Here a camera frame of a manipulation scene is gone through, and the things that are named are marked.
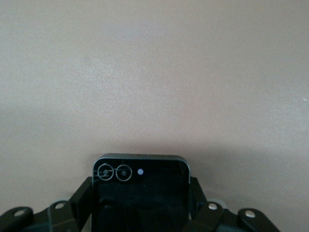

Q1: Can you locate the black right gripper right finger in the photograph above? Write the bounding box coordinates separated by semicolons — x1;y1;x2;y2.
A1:
188;177;281;232

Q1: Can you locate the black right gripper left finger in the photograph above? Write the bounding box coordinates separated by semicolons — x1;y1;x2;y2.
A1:
0;176;94;232

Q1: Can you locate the small black flip phone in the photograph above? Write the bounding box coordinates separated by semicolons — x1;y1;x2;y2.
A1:
91;153;192;232

